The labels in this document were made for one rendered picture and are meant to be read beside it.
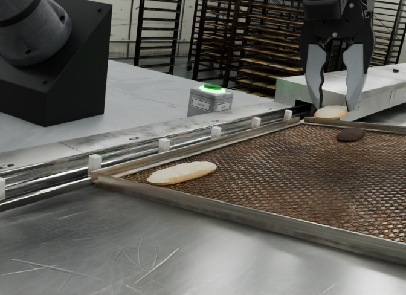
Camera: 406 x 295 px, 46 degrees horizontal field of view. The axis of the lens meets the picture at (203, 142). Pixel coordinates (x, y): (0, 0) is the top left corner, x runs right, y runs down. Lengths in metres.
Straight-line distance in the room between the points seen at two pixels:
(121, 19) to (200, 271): 6.50
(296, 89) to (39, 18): 0.60
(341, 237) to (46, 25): 0.72
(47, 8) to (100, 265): 0.69
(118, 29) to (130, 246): 6.43
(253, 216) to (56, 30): 0.66
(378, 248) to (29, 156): 0.46
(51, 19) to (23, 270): 0.68
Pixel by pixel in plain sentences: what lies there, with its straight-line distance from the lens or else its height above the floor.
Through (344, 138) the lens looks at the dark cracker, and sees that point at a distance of 0.76.
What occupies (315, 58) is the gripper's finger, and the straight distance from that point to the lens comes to 0.69.
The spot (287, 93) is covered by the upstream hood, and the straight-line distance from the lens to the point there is 1.20.
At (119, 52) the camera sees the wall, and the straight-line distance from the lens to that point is 6.84.
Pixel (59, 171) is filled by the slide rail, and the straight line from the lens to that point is 0.66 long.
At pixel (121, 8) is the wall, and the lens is 6.75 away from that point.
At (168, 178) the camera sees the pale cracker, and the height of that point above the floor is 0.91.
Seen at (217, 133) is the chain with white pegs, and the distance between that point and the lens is 0.86.
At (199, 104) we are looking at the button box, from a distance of 1.04.
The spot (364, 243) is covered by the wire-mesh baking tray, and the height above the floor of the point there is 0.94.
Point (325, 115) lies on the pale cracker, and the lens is 0.65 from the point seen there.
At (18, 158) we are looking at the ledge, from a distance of 0.66.
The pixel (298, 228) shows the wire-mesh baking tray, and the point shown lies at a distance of 0.38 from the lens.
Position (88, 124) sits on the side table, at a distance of 0.97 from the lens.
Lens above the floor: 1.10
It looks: 17 degrees down
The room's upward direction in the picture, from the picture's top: 8 degrees clockwise
